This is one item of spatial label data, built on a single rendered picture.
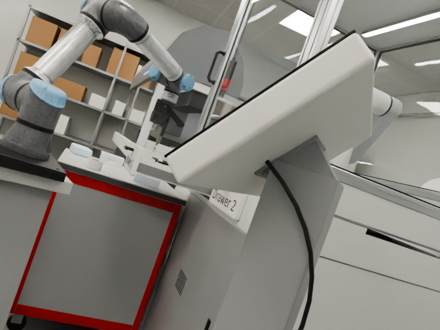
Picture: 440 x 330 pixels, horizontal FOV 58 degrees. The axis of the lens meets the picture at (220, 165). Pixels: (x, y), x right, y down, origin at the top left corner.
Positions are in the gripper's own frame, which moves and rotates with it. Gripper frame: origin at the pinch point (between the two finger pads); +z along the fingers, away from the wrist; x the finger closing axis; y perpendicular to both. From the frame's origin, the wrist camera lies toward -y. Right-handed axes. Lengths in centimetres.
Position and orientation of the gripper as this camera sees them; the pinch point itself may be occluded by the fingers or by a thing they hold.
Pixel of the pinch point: (158, 143)
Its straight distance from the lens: 191.1
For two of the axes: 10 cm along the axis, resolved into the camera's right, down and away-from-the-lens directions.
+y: -8.9, -3.2, -3.2
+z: -3.4, 9.4, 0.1
